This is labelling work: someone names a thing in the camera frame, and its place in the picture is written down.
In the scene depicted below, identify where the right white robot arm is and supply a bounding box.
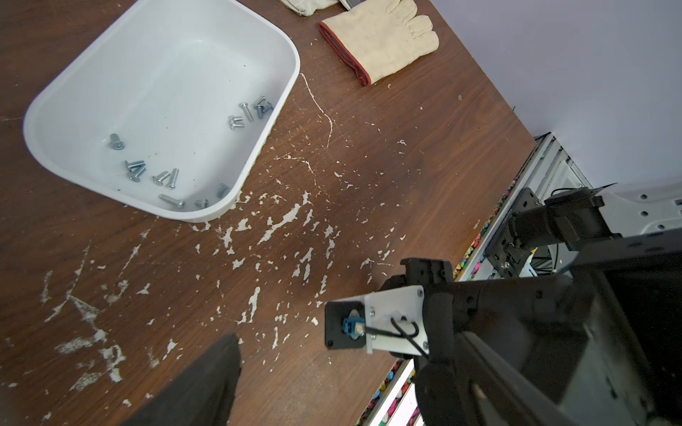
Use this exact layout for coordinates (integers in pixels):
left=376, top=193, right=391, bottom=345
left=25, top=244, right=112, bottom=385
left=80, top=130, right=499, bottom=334
left=384, top=177, right=681, bottom=425

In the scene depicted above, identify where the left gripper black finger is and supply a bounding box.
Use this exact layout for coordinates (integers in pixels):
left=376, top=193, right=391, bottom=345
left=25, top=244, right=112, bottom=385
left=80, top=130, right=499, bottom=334
left=124, top=334, right=242, bottom=425

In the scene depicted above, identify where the white plastic storage box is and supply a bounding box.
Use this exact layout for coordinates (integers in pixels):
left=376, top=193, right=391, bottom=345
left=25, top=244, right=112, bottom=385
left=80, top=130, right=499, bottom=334
left=23, top=1, right=300, bottom=223

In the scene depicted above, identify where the beige canvas work glove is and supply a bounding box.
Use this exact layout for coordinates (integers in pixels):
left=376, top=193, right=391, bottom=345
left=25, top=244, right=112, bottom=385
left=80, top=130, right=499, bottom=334
left=319, top=0, right=440, bottom=86

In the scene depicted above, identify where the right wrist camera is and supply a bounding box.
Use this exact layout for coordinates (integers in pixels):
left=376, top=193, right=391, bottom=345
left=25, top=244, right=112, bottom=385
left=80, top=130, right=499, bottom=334
left=324, top=286, right=430, bottom=357

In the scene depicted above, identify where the grey striped work glove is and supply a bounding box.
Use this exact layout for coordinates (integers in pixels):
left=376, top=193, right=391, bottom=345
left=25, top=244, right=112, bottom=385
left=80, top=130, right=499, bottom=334
left=281, top=0, right=363, bottom=17

